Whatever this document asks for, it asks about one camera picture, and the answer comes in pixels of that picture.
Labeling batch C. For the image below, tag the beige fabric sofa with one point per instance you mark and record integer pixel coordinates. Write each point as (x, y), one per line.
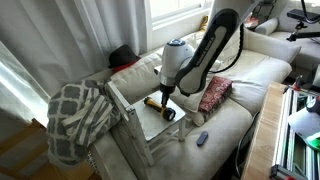
(206, 156)

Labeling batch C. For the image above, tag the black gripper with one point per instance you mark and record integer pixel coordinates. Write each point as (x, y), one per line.
(166, 89)

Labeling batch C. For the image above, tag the yellow and black torchlight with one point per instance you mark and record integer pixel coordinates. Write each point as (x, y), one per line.
(155, 106)

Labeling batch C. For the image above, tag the light wooden table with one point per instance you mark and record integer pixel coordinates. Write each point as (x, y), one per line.
(265, 133)

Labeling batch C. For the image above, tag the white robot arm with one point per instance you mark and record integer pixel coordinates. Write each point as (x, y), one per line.
(200, 56)

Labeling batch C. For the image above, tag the green object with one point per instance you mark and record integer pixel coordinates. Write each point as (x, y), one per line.
(314, 142)

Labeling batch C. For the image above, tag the grey white patterned blanket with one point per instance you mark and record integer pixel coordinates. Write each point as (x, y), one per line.
(63, 110)

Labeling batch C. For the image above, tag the white curtain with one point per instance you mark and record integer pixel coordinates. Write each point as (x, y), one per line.
(66, 40)

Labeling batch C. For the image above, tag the red patterned cushion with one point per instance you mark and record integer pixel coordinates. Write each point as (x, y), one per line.
(215, 94)

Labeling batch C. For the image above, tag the white paper roll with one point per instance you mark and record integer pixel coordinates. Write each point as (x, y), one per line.
(305, 121)

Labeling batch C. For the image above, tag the wooden steps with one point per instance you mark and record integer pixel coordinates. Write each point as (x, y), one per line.
(23, 156)

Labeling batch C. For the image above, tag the white window frame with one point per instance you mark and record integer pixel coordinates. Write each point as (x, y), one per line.
(173, 16)

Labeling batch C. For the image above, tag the grey white striped cloth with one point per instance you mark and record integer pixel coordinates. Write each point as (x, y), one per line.
(90, 122)

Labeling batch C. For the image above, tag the aluminium frame rack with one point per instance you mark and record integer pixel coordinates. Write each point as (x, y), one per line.
(283, 140)

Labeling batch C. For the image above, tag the black camera on stand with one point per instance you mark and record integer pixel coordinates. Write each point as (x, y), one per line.
(303, 15)

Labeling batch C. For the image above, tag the beige throw pillow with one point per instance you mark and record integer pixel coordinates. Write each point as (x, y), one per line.
(191, 100)

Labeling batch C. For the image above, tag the small white wooden chair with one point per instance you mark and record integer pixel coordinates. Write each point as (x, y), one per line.
(154, 124)

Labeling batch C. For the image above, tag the grey armchair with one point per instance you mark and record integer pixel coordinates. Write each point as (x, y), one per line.
(306, 50)

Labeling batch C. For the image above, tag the black hat with red band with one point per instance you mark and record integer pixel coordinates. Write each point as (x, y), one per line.
(122, 56)

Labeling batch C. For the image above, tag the black remote control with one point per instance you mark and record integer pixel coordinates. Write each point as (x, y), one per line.
(202, 138)

